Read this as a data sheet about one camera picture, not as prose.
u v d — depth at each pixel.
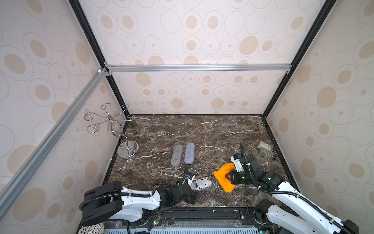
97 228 0.70
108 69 0.90
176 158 0.92
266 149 0.96
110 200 0.47
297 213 0.48
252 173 0.58
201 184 0.81
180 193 0.61
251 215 0.73
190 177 0.72
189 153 0.94
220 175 0.78
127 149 0.97
